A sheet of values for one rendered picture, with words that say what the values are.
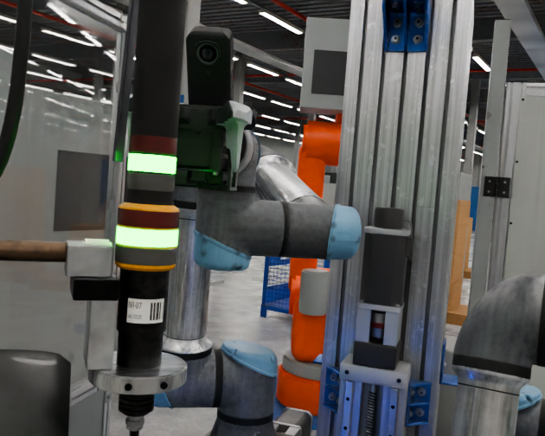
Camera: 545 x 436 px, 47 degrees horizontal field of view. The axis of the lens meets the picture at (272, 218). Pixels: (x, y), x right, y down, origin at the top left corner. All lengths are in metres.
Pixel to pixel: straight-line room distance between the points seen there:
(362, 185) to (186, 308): 0.45
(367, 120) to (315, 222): 0.58
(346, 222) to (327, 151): 3.67
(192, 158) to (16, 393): 0.27
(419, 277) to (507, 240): 0.91
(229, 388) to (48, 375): 0.68
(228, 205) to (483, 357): 0.36
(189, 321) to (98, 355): 0.78
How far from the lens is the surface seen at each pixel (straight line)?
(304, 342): 4.45
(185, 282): 1.20
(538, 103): 2.25
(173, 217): 0.45
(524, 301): 0.82
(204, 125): 0.62
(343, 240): 0.83
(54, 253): 0.45
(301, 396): 4.52
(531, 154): 2.23
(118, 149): 0.47
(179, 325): 1.23
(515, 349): 0.83
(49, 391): 0.62
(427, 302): 1.37
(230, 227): 0.79
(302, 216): 0.82
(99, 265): 0.44
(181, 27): 0.46
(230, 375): 1.27
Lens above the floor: 1.60
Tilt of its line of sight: 3 degrees down
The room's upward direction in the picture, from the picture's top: 4 degrees clockwise
